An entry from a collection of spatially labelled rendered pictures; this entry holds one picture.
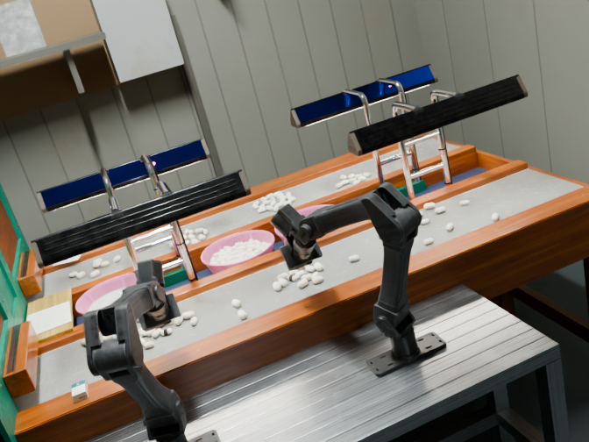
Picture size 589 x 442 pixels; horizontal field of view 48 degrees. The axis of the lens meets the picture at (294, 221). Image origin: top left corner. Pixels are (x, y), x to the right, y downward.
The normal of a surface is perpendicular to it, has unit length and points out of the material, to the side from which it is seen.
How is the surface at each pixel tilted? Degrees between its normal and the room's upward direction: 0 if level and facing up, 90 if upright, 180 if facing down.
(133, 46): 90
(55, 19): 90
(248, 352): 90
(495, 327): 0
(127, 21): 90
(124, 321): 49
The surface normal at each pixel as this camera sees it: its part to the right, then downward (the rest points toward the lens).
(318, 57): 0.34, 0.27
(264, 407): -0.24, -0.90
